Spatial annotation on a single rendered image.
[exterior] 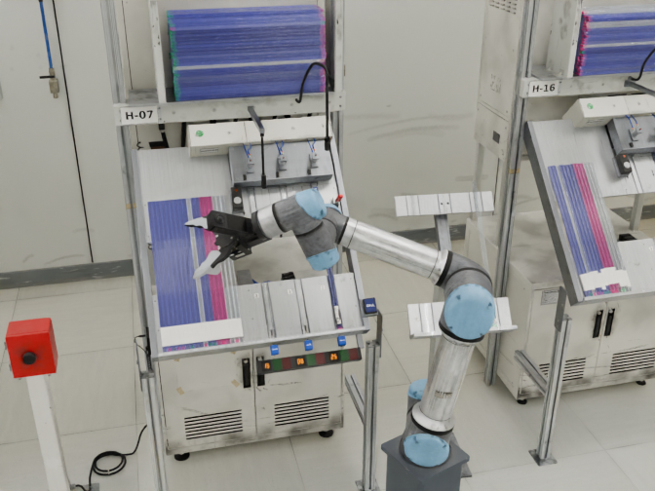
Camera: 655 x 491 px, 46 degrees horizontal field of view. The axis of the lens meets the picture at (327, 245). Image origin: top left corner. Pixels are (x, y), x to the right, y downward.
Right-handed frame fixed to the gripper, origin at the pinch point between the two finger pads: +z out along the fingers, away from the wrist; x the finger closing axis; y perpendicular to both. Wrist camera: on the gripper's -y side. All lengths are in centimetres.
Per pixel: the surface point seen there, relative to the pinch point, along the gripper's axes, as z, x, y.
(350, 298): -15, 8, 80
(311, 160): -18, 54, 63
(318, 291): -7, 12, 74
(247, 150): 0, 60, 53
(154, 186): 31, 54, 43
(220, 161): 11, 61, 54
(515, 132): -84, 64, 113
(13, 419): 147, 20, 105
